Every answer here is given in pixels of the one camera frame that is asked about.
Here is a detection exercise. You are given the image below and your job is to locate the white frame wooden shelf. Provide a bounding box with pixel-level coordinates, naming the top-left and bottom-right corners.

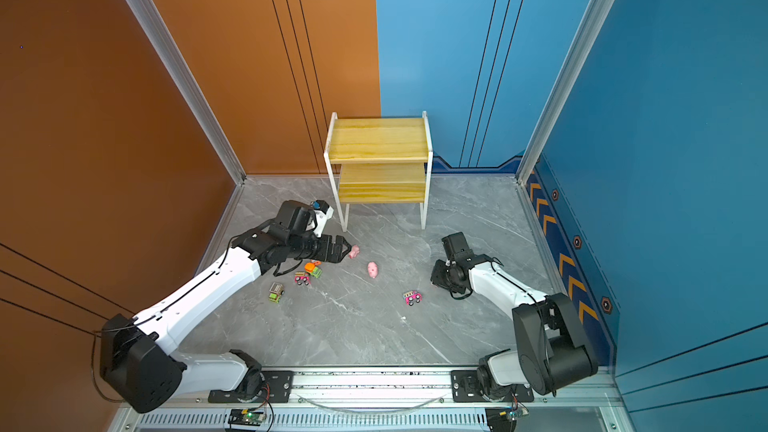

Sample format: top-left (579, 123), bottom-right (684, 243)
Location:
top-left (323, 112), bottom-right (434, 231)

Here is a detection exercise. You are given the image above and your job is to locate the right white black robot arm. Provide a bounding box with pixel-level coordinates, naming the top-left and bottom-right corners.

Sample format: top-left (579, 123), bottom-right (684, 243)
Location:
top-left (430, 232), bottom-right (599, 401)

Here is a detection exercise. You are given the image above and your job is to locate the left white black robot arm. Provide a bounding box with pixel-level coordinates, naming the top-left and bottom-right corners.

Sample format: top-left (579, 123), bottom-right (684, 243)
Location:
top-left (99, 200), bottom-right (352, 414)

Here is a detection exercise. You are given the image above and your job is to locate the orange green mixer truck toy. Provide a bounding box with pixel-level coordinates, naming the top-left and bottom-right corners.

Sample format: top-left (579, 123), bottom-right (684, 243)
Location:
top-left (304, 261), bottom-right (323, 278)

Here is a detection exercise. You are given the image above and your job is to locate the pink toy truck left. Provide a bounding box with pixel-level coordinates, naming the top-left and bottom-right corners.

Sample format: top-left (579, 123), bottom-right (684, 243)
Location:
top-left (294, 271), bottom-right (311, 285)

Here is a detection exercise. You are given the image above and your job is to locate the pink toy truck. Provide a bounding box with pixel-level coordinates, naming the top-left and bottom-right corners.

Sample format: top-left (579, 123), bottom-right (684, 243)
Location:
top-left (403, 290), bottom-right (422, 306)
top-left (294, 271), bottom-right (311, 285)

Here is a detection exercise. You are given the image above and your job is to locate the pink toy truck right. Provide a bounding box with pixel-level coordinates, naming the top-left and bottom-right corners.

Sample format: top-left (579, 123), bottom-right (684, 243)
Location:
top-left (403, 290), bottom-right (422, 306)

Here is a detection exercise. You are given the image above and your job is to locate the green beige toy truck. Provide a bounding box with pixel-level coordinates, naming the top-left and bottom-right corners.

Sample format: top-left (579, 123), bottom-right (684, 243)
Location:
top-left (268, 282), bottom-right (285, 304)

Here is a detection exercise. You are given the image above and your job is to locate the right green circuit board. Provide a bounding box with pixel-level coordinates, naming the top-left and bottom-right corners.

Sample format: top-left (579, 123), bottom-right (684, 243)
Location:
top-left (485, 403), bottom-right (529, 432)

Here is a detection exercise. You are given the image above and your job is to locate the green circuit board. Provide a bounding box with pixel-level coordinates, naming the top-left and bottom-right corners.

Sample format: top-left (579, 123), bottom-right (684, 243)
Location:
top-left (485, 403), bottom-right (529, 432)
top-left (227, 408), bottom-right (268, 431)

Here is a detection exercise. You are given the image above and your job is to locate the left green circuit board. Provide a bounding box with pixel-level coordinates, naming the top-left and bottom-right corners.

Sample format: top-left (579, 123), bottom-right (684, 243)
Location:
top-left (227, 408), bottom-right (268, 431)

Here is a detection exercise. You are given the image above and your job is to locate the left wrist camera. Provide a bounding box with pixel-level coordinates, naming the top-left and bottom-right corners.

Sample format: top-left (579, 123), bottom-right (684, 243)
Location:
top-left (311, 199), bottom-right (334, 238)

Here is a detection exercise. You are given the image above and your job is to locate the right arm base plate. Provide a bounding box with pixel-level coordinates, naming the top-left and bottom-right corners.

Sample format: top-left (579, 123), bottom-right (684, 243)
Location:
top-left (450, 369), bottom-right (534, 403)

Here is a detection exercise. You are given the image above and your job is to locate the aluminium front rail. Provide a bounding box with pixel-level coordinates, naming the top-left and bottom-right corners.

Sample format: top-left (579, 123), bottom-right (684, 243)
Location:
top-left (261, 366), bottom-right (623, 410)

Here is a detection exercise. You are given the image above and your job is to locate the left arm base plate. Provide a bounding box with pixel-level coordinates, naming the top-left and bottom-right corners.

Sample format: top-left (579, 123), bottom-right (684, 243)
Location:
top-left (208, 370), bottom-right (294, 405)

